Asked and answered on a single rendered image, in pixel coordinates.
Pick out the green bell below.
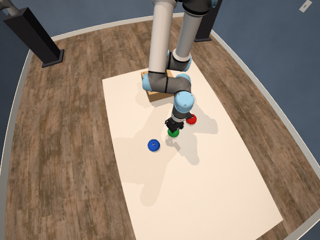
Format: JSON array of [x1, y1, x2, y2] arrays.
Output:
[[167, 129, 180, 138]]

